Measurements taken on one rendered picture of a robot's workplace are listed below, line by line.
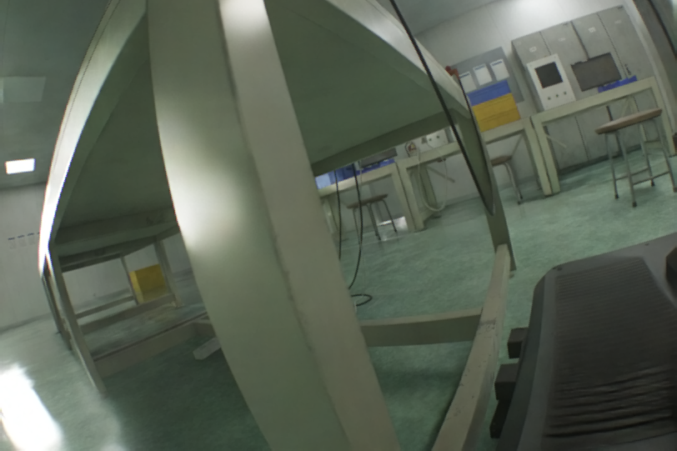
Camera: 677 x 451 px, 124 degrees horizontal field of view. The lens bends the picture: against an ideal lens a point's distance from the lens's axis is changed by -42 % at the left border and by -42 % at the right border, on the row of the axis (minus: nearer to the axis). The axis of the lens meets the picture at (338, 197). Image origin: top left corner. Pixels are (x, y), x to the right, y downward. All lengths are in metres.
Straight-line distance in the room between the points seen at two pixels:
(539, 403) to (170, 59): 0.38
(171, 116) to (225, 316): 0.11
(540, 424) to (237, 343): 0.25
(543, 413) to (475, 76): 4.88
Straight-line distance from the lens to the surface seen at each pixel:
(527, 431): 0.30
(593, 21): 5.00
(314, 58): 0.53
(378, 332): 0.87
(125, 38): 0.29
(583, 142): 4.55
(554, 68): 3.39
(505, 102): 3.25
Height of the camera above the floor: 0.48
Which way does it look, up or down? 2 degrees up
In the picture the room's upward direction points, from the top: 17 degrees counter-clockwise
